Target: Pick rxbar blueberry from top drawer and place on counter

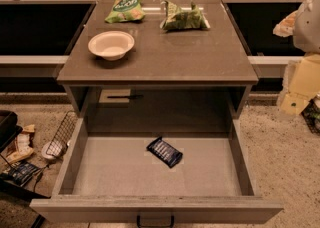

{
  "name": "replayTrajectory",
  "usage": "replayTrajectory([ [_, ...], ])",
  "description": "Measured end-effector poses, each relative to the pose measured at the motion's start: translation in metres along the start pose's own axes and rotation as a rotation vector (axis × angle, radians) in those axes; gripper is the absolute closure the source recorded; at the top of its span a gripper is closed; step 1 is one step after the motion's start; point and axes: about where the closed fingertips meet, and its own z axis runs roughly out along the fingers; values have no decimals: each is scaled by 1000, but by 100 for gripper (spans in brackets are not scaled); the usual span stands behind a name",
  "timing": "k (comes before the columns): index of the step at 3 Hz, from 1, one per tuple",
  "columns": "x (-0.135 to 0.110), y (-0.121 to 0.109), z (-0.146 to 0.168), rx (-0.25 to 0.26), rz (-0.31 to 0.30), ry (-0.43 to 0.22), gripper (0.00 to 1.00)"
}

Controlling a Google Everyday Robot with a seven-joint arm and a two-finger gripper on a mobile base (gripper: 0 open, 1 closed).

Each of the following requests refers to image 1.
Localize blue rxbar blueberry bar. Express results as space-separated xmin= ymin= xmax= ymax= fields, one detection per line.
xmin=146 ymin=137 xmax=183 ymax=168

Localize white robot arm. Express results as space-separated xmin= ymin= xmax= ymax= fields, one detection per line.
xmin=273 ymin=0 xmax=320 ymax=53

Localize grey cabinet with counter top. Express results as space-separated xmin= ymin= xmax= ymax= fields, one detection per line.
xmin=58 ymin=0 xmax=257 ymax=134

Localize open grey top drawer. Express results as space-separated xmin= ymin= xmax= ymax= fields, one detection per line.
xmin=30 ymin=121 xmax=283 ymax=226

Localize white paper bowl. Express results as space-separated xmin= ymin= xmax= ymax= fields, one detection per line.
xmin=88 ymin=31 xmax=135 ymax=61

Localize crumpled green chip bag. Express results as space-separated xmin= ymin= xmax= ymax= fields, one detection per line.
xmin=160 ymin=1 xmax=211 ymax=31

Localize green chip bag left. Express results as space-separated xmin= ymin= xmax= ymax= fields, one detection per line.
xmin=105 ymin=0 xmax=145 ymax=23

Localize white round disc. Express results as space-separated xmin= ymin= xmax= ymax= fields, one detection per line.
xmin=41 ymin=142 xmax=63 ymax=160

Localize snack packages on floor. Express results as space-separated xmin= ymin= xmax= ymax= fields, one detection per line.
xmin=6 ymin=124 xmax=35 ymax=164

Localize black basket at right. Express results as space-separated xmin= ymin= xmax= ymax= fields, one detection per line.
xmin=302 ymin=100 xmax=320 ymax=135

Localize black bin at left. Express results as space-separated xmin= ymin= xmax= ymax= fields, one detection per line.
xmin=0 ymin=110 xmax=22 ymax=152

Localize dark snack packet on floor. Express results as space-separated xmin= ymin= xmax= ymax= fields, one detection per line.
xmin=0 ymin=161 xmax=40 ymax=186

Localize black wire basket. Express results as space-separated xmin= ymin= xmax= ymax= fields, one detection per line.
xmin=50 ymin=111 xmax=78 ymax=157

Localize black drawer handle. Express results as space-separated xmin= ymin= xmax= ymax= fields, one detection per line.
xmin=136 ymin=215 xmax=175 ymax=228

